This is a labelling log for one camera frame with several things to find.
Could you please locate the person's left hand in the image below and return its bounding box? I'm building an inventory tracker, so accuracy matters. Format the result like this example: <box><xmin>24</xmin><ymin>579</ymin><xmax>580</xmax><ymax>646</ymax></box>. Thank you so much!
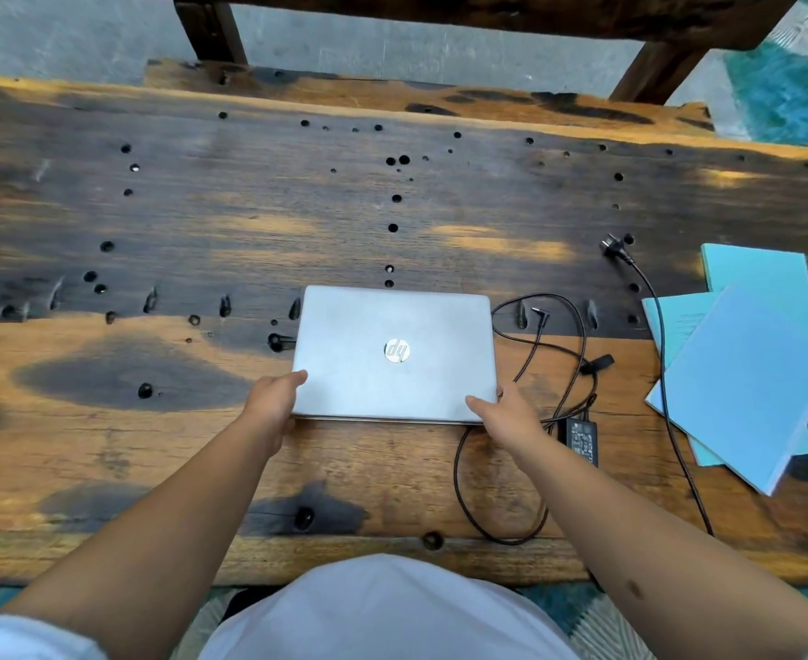
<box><xmin>238</xmin><ymin>369</ymin><xmax>309</xmax><ymax>458</ymax></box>

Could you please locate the person's right hand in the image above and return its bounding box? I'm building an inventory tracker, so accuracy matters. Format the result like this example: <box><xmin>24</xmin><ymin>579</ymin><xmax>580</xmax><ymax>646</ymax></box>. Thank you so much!
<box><xmin>465</xmin><ymin>382</ymin><xmax>551</xmax><ymax>462</ymax></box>

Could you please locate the silver laptop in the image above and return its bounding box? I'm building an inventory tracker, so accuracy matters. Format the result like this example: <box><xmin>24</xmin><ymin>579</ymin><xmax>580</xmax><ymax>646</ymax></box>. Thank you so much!
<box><xmin>291</xmin><ymin>285</ymin><xmax>500</xmax><ymax>426</ymax></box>

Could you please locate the person's left forearm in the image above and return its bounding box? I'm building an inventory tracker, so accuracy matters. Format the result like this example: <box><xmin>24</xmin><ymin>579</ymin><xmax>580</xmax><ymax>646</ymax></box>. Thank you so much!
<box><xmin>0</xmin><ymin>412</ymin><xmax>282</xmax><ymax>660</ymax></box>

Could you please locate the person's right forearm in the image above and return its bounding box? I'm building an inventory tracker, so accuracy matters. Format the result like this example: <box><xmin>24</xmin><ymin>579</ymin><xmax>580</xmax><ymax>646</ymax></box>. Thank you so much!
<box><xmin>510</xmin><ymin>436</ymin><xmax>808</xmax><ymax>660</ymax></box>

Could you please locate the black power adapter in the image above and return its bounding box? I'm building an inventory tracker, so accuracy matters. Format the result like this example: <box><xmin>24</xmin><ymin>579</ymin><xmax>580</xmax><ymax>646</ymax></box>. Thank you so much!
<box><xmin>565</xmin><ymin>416</ymin><xmax>600</xmax><ymax>468</ymax></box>

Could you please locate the thin light blue notebook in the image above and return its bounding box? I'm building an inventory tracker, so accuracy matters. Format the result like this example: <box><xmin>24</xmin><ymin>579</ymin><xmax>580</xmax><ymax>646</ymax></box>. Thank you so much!
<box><xmin>641</xmin><ymin>291</ymin><xmax>808</xmax><ymax>468</ymax></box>

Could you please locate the person's white shirt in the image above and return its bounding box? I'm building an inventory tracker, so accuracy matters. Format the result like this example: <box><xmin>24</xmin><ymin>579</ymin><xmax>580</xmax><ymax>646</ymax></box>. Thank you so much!
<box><xmin>0</xmin><ymin>553</ymin><xmax>808</xmax><ymax>660</ymax></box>

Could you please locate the large light blue notebook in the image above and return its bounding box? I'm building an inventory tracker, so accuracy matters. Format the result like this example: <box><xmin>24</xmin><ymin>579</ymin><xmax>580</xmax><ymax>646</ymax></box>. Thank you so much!
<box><xmin>660</xmin><ymin>284</ymin><xmax>808</xmax><ymax>497</ymax></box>

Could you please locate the teal notebook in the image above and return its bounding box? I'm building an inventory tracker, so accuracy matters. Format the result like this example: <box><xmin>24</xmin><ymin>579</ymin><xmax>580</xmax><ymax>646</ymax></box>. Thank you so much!
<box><xmin>700</xmin><ymin>243</ymin><xmax>808</xmax><ymax>404</ymax></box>

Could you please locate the dark wooden bench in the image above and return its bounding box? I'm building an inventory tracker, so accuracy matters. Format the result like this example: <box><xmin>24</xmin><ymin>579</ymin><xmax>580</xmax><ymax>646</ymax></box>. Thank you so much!
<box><xmin>121</xmin><ymin>0</ymin><xmax>804</xmax><ymax>135</ymax></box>

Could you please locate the teal patterned rug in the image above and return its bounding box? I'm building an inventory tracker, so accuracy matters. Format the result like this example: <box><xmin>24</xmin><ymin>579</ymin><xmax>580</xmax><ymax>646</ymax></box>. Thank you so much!
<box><xmin>712</xmin><ymin>5</ymin><xmax>808</xmax><ymax>153</ymax></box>

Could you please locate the black charger cable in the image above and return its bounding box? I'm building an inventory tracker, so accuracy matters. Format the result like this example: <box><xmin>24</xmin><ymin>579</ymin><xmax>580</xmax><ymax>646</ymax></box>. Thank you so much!
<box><xmin>453</xmin><ymin>293</ymin><xmax>615</xmax><ymax>546</ymax></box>

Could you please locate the black power cord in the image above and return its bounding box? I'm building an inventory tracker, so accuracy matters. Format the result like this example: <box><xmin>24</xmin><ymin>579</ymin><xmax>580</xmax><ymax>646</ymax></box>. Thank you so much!
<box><xmin>600</xmin><ymin>232</ymin><xmax>715</xmax><ymax>538</ymax></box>

